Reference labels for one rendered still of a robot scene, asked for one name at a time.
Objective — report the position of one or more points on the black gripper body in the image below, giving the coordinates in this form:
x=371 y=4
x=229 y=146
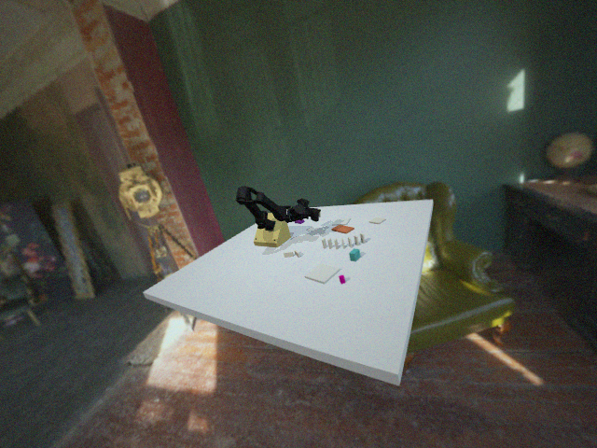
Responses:
x=314 y=214

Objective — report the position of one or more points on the orange flat slab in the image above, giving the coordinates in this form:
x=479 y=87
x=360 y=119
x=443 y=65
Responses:
x=343 y=229

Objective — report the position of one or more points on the teal cube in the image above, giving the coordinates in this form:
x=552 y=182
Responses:
x=355 y=255

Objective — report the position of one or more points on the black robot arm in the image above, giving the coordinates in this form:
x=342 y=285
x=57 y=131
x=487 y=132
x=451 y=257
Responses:
x=279 y=212

